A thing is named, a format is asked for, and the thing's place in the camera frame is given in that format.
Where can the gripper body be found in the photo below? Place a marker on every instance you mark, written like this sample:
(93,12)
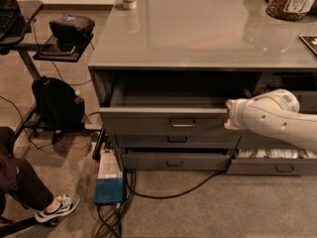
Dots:
(240,115)

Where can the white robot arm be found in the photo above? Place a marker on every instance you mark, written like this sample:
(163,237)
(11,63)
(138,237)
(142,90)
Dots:
(274,114)

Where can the grey drawer cabinet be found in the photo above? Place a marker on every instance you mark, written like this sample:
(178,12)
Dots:
(218,40)

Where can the dark card on counter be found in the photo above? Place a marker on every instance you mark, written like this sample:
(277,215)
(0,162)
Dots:
(310,42)

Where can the glass jar of nuts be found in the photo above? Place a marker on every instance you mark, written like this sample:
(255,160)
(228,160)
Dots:
(289,10)

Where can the blue power box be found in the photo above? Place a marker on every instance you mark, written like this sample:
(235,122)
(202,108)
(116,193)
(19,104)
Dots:
(110,183)

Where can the black backpack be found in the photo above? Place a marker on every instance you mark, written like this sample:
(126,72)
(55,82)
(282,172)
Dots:
(60,107)

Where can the black desk stand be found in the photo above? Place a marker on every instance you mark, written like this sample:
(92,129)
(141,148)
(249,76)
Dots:
(13,42)

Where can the black pouch bag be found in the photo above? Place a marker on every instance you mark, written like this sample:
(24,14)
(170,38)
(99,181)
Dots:
(72,28)

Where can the grey white sneaker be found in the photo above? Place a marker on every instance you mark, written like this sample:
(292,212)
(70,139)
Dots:
(66,204)

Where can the black side tray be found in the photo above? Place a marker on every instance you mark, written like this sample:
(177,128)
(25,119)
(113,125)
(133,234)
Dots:
(54,50)

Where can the person leg dark trousers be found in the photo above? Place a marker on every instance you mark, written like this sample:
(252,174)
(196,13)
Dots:
(18,178)

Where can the black laptop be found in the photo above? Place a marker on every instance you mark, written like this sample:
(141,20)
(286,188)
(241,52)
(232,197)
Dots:
(9,13)

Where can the office chair base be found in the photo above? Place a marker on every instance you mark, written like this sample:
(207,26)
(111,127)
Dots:
(8,226)

